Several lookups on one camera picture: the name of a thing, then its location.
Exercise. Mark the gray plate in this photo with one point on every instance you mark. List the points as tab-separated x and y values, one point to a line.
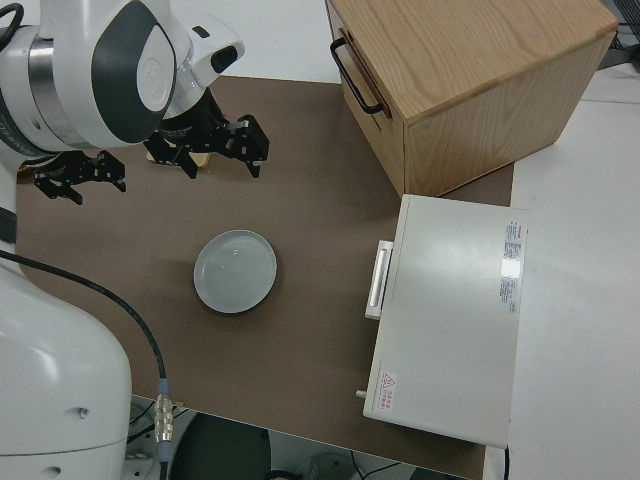
235	270

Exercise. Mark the wooden mug stand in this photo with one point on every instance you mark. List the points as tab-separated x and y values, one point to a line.
203	160

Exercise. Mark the white toaster oven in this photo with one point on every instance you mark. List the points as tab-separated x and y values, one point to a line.
450	310

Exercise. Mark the dark round pedestal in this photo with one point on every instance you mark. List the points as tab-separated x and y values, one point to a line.
220	450

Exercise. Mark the large wooden box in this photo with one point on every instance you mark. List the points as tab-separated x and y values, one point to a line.
475	50

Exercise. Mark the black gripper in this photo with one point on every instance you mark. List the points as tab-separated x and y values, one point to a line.
75	162
192	125

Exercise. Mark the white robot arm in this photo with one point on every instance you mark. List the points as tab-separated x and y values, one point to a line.
65	75

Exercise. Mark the brown table mat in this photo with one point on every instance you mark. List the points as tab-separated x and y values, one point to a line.
310	225

